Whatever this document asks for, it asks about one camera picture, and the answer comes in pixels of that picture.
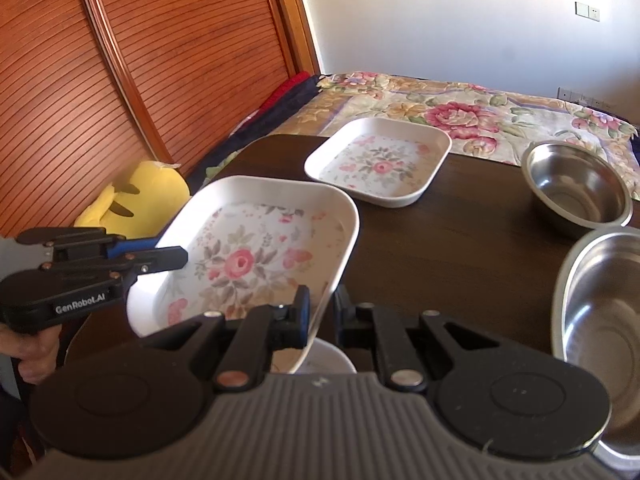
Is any small steel bowl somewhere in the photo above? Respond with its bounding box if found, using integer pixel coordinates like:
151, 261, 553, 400
521, 140, 634, 239

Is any floral bed blanket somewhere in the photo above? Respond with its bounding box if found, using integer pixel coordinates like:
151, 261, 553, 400
287, 71, 640, 202

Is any small floral white plate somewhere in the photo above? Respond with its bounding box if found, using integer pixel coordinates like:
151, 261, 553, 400
304, 118, 453, 209

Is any large floral white plate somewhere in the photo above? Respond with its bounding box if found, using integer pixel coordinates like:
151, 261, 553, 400
126, 175, 361, 375

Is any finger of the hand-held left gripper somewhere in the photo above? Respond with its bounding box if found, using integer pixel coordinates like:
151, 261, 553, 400
105, 236, 164, 259
120, 245, 189, 286

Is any person's left hand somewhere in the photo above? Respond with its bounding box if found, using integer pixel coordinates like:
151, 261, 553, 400
16, 331, 62, 387

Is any dark blue blanket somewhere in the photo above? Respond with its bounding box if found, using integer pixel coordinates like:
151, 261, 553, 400
187, 75, 322, 192

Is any yellow plush toy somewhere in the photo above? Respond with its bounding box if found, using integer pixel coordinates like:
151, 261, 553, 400
73, 161, 191, 237

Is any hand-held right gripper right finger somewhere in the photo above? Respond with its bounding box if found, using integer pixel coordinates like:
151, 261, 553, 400
333, 285, 504, 394

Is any wall outlet strip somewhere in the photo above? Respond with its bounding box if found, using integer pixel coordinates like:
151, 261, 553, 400
557, 87, 614, 109

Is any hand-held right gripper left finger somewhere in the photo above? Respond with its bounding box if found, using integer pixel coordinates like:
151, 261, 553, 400
144, 285, 312, 394

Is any large steel bowl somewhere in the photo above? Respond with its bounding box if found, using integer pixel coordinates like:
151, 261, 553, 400
550, 227, 640, 472

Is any red cloth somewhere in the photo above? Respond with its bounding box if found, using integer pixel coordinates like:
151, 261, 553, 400
257, 71, 311, 114

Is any white round bowl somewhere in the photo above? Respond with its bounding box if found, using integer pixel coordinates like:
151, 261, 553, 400
272, 337, 357, 375

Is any wooden louvered wardrobe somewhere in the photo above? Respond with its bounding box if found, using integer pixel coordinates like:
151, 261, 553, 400
0, 0, 321, 241

